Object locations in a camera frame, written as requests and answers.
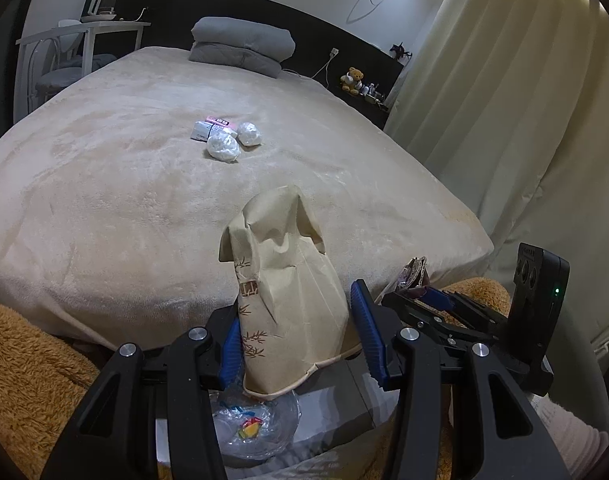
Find clear plastic bag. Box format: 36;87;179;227
212;390;303;462

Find white power strip cable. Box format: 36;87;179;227
282;55;336;81

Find white plastic wad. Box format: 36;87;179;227
206;132;242;164

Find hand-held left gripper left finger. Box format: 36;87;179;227
39;304;246;480

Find white electric kettle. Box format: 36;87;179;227
88;0;120;19

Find pink white small box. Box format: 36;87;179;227
191;116;235;141

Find group of small toiletry bottles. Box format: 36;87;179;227
361;82;388;106

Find white table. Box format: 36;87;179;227
15;20;152;117

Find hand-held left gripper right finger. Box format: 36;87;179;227
350;280;572;480

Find person's right forearm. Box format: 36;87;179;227
527;391;609;480

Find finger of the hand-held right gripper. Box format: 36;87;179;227
417;287;508;334
381;291;455;346

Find person's left fluffy brown leg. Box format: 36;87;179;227
0;300;175;480

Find brown paper bag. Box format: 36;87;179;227
219;185;363;401

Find black headboard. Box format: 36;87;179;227
82;0;406;131

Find white tissue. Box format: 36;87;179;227
237;121;263;148

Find cream curtain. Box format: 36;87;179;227
384;0;609;343

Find brown teddy bear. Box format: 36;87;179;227
340;66;364;96

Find folded grey duvet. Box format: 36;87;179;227
189;16;296;79

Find beige plush bed blanket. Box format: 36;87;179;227
0;46;495;351

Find clear chair with grey cushion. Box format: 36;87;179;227
22;20;86;107

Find person's fluffy brown leg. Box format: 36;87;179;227
441;277;511;317
0;300;175;480

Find person's right fluffy brown leg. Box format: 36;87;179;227
441;277;511;317

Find grey chair cushion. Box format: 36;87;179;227
82;52;118;69

